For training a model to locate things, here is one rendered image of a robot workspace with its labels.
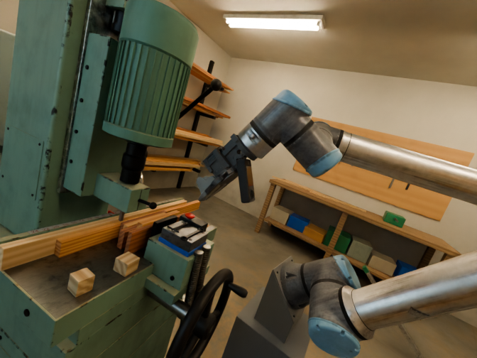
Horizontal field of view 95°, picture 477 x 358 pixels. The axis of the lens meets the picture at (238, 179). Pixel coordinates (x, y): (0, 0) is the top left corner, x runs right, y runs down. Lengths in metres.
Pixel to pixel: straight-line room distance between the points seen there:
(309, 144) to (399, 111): 3.30
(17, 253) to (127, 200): 0.23
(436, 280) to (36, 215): 1.07
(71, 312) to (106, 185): 0.32
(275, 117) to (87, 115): 0.48
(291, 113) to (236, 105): 3.94
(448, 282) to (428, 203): 3.00
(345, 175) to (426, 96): 1.39
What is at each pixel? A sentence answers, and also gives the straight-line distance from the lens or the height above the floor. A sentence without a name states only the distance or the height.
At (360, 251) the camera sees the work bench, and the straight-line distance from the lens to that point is 3.36.
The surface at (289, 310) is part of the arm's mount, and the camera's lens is 1.05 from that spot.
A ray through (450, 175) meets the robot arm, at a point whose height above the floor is 1.35.
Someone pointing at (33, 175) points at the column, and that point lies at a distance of 0.82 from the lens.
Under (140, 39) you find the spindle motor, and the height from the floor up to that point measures 1.42.
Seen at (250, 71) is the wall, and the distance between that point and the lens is 4.54.
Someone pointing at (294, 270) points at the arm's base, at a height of 0.82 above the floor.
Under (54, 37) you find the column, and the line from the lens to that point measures 0.79.
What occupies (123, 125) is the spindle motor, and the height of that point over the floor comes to 1.23.
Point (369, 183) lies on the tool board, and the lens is 3.66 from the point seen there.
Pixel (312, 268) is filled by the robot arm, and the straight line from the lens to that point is 1.01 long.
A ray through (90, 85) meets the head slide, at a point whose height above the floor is 1.29.
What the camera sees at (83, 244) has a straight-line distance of 0.69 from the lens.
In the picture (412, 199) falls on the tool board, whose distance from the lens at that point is 3.71.
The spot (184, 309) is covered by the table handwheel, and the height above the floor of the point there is 0.82.
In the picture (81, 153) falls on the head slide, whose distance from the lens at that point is 0.72.
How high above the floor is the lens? 1.28
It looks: 10 degrees down
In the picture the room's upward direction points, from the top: 18 degrees clockwise
